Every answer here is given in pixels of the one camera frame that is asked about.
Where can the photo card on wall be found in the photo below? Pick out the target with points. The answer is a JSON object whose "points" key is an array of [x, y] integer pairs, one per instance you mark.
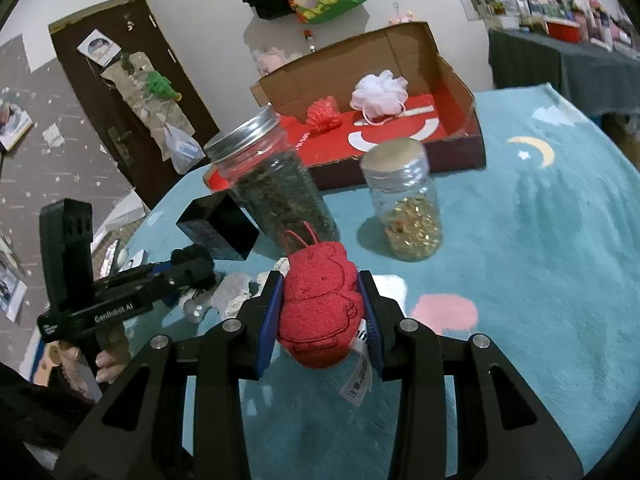
{"points": [[10, 290], [12, 125]]}

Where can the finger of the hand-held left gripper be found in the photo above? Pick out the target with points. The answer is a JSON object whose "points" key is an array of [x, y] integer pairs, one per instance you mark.
{"points": [[192, 260], [192, 287]]}

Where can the blue moon print blanket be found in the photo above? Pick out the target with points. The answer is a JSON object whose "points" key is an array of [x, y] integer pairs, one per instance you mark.
{"points": [[525, 260]]}

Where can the metal tube red cap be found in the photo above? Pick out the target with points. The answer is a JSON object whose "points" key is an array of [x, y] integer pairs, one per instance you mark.
{"points": [[309, 41]]}

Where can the small glass jar gold pieces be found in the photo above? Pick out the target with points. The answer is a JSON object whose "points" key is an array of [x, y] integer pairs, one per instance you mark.
{"points": [[407, 210]]}

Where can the coral foam mesh net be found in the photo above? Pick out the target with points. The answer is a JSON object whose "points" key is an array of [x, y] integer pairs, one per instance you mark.
{"points": [[322, 114]]}

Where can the beige hanging cloth organizer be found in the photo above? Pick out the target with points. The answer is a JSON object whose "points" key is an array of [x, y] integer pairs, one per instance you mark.
{"points": [[140, 110]]}

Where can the tall glass jar green leaves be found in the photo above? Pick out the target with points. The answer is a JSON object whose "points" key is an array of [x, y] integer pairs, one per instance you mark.
{"points": [[280, 195]]}

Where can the pale pink plush toy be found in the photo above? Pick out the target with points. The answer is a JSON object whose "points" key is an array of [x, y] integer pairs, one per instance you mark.
{"points": [[270, 60]]}

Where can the cardboard box red lining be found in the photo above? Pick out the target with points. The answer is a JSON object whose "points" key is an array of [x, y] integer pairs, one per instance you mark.
{"points": [[350, 55]]}

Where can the cluttered counter with bottles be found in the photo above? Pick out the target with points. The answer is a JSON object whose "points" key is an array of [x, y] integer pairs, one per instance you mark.
{"points": [[600, 15]]}

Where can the red plush towel toy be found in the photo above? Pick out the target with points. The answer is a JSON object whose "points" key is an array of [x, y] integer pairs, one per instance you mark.
{"points": [[320, 305]]}

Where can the desk with dark cloth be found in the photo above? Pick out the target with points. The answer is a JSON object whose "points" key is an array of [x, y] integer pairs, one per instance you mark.
{"points": [[540, 70]]}

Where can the person's left forearm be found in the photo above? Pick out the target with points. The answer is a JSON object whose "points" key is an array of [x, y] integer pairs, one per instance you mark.
{"points": [[40, 410]]}

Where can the person's left hand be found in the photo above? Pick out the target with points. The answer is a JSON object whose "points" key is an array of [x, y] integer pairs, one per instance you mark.
{"points": [[107, 362]]}

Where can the red plastic container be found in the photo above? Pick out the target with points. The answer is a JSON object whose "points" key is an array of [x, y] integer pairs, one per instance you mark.
{"points": [[562, 30]]}

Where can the green toy figure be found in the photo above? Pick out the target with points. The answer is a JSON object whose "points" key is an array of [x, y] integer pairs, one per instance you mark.
{"points": [[161, 85]]}

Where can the dark brown door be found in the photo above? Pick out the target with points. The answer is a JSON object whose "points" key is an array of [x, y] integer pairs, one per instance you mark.
{"points": [[85, 105]]}

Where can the photo card on door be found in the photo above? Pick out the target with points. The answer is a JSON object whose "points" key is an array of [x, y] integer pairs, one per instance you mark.
{"points": [[98, 47]]}

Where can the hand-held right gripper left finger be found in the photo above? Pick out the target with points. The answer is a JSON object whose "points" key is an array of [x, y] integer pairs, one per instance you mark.
{"points": [[267, 327]]}

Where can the black square box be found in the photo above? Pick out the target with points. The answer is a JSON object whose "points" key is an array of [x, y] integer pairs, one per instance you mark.
{"points": [[220, 230]]}

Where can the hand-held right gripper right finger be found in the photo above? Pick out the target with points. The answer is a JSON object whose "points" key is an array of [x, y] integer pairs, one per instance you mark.
{"points": [[372, 327]]}

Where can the clear plastic bag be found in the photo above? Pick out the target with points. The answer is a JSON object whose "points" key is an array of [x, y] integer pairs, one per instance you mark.
{"points": [[182, 150]]}

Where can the white mesh bath pouf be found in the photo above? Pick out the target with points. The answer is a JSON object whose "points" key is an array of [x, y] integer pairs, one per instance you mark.
{"points": [[377, 92]]}

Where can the pink plush toy white face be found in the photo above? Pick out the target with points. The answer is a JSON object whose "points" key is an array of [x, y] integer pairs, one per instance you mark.
{"points": [[402, 17]]}

